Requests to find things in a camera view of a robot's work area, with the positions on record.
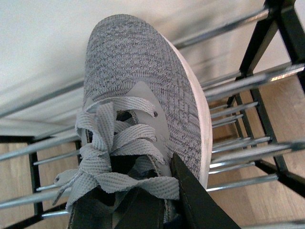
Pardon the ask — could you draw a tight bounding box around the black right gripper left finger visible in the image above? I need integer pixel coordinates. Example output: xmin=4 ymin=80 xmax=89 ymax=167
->
xmin=71 ymin=187 xmax=164 ymax=229

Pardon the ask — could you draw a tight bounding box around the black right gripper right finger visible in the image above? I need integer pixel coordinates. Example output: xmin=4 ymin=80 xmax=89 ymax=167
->
xmin=170 ymin=153 xmax=240 ymax=229

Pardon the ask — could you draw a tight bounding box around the black metal shoe rack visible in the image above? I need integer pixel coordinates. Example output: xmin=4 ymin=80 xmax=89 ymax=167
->
xmin=0 ymin=0 xmax=305 ymax=229

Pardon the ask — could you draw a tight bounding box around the grey sneaker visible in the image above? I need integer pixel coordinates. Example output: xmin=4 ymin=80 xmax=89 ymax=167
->
xmin=54 ymin=14 xmax=213 ymax=229

